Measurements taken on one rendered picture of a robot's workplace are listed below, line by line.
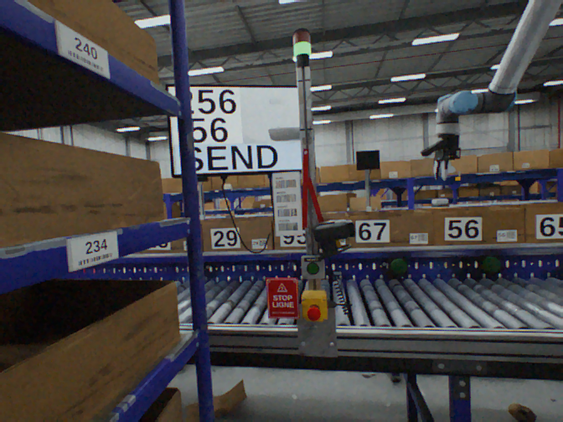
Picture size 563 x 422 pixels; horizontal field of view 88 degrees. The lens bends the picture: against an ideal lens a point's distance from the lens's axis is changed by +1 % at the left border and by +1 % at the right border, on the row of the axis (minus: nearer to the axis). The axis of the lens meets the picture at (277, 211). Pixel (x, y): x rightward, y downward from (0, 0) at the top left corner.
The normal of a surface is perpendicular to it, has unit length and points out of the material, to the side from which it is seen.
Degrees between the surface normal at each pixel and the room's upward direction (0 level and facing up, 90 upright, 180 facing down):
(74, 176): 91
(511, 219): 90
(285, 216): 90
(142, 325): 91
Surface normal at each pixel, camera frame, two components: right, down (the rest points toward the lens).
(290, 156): 0.18, -0.03
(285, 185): -0.17, 0.06
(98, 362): 0.97, -0.04
